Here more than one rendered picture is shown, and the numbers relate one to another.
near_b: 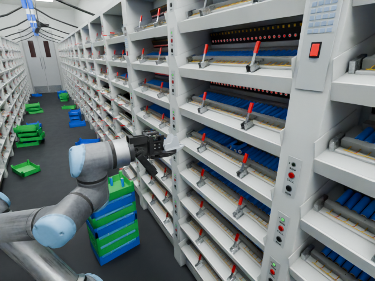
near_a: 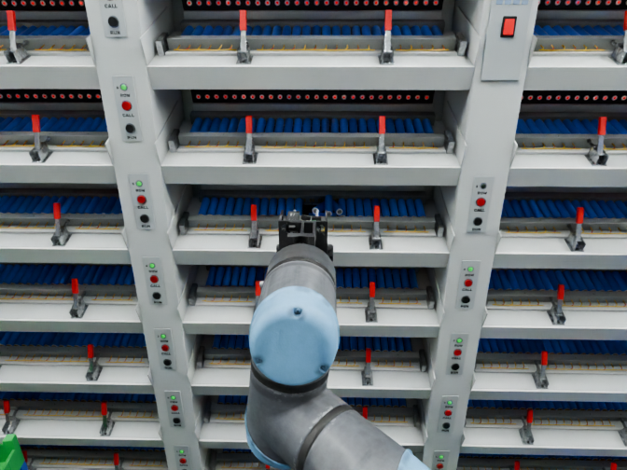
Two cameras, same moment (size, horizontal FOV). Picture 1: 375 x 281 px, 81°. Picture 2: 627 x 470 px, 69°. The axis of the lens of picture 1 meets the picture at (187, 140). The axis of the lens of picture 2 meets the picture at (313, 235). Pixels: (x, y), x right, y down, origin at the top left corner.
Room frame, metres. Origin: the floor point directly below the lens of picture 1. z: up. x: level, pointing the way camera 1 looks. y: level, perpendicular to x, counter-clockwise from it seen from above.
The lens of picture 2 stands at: (0.35, 0.64, 1.35)
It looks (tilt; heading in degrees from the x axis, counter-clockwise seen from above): 24 degrees down; 303
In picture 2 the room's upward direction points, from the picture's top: straight up
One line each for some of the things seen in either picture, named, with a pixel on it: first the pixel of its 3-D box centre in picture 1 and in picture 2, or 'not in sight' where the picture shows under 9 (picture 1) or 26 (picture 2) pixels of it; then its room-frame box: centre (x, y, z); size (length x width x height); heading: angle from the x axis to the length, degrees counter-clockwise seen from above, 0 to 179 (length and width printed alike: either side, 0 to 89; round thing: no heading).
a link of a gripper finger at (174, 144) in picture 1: (174, 143); not in sight; (0.73, 0.04, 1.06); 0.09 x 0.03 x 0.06; 122
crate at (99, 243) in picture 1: (113, 224); not in sight; (1.28, 0.54, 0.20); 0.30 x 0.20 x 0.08; 130
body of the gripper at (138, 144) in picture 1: (145, 146); (302, 249); (0.69, 0.14, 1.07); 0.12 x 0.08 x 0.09; 122
